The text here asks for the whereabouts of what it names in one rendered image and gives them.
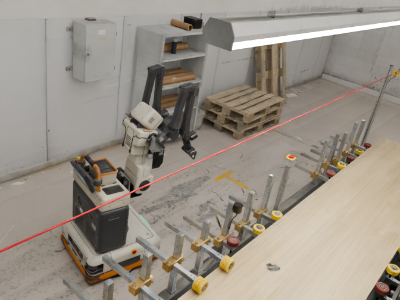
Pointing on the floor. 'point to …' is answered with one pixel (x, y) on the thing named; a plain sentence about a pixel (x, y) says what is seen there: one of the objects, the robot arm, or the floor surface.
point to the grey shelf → (196, 38)
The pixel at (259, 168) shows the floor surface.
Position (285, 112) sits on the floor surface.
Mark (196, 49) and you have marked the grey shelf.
